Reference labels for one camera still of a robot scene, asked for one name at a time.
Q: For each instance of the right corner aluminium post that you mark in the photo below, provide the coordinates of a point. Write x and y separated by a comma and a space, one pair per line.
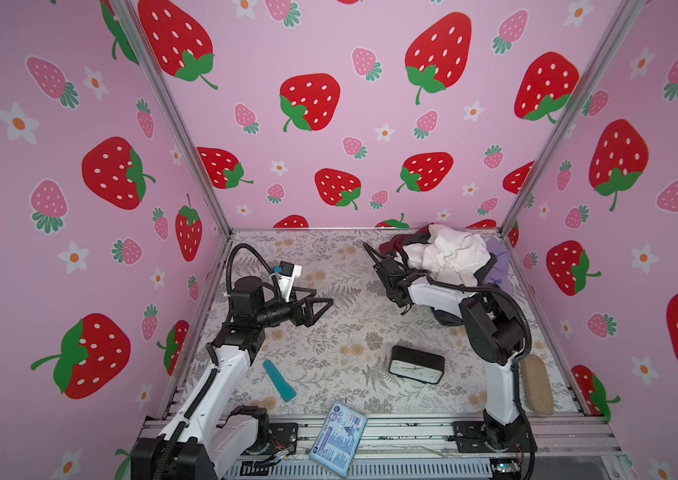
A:
618, 29

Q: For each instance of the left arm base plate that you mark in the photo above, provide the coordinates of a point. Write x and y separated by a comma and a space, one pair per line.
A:
280, 436

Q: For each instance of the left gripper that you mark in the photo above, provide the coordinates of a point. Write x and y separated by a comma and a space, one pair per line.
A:
305, 318

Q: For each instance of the blue printed card packet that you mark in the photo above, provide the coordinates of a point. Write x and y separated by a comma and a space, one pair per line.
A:
338, 440

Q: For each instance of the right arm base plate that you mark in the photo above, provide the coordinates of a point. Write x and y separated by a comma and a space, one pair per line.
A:
493, 438

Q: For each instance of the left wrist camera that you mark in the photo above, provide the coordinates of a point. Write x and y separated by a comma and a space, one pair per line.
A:
286, 273

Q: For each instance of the maroon cloth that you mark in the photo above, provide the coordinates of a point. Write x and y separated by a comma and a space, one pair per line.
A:
398, 243

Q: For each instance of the black rectangular box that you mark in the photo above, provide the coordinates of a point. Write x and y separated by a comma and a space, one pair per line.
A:
421, 366

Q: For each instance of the corner aluminium post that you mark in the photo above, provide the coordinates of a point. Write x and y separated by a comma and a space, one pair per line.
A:
136, 37
618, 29

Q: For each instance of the left corner aluminium post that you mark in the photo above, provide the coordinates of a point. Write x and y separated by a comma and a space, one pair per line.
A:
136, 37

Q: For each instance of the wooden oval brush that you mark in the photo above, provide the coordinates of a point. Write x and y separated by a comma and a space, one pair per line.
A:
537, 386

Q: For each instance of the teal plastic tool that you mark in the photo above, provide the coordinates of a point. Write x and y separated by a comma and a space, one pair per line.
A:
285, 390

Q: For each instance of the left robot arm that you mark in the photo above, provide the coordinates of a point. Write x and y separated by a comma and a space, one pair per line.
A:
203, 440

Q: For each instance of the white cloth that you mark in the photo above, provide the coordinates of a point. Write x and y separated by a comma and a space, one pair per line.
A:
450, 256

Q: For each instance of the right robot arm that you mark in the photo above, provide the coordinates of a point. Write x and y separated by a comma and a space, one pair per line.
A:
497, 330

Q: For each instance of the aluminium front rail frame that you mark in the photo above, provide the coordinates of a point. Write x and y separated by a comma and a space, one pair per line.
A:
569, 447

